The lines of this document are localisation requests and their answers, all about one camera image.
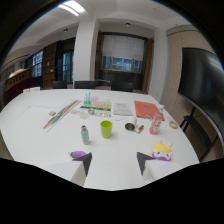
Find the colourful plastic blocks set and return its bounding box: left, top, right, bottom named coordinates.
left=79, top=91, right=112, bottom=112

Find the white printed paper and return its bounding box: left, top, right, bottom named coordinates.
left=112, top=101, right=134, bottom=117

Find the row of small cards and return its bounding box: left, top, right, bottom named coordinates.
left=69, top=109, right=112, bottom=120

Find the red sauce bottle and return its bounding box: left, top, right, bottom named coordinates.
left=149, top=105, right=166, bottom=136

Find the orange booklet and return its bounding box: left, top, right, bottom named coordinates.
left=133, top=100, right=166, bottom=122

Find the black chair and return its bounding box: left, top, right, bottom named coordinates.
left=52, top=80, right=69, bottom=90
left=110, top=80, right=135, bottom=93
left=73, top=80, right=97, bottom=90

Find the purple eggplant toy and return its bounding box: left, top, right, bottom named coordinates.
left=68, top=150, right=88, bottom=160

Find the long colourful strip board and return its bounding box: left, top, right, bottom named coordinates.
left=42, top=99, right=82, bottom=131

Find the yellow purple plush toy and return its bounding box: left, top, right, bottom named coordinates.
left=149, top=141, right=174, bottom=163

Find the roll of tape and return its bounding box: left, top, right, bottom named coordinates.
left=168, top=120, right=179, bottom=130

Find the green plastic cup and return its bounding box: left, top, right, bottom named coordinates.
left=100, top=120, right=113, bottom=139

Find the small teal bottle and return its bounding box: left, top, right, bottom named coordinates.
left=80, top=125, right=91, bottom=146

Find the black display stand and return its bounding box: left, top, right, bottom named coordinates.
left=178, top=105, right=221, bottom=163

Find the large black display screen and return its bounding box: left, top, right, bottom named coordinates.
left=177, top=47, right=224, bottom=141

